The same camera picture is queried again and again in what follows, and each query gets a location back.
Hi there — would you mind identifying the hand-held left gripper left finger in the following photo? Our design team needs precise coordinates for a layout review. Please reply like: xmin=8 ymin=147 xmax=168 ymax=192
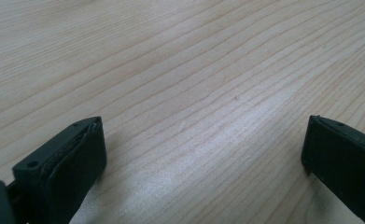
xmin=11 ymin=116 xmax=107 ymax=224

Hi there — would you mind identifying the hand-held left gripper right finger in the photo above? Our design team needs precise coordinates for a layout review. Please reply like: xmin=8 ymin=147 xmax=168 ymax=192
xmin=301 ymin=115 xmax=365 ymax=224

